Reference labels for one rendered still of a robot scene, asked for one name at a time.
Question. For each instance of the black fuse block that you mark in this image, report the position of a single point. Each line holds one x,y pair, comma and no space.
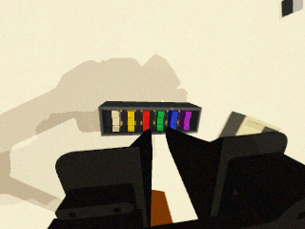
181,116

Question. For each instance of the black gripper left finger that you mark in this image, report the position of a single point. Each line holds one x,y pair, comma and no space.
133,164

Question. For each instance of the yellow fuse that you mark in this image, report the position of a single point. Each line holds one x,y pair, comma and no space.
130,120

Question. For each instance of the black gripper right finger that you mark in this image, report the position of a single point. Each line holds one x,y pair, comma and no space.
202,164

